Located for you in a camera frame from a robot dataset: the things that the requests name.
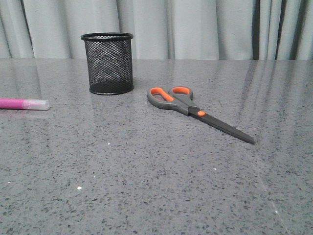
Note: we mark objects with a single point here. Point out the grey and orange scissors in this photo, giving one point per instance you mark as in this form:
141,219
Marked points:
180,99

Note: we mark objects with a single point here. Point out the pink highlighter pen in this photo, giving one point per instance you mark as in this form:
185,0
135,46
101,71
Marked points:
24,104

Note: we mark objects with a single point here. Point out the black mesh pen holder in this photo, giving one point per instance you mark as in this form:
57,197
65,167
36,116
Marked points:
110,63

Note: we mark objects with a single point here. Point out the light grey curtain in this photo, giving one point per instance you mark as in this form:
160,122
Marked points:
162,29

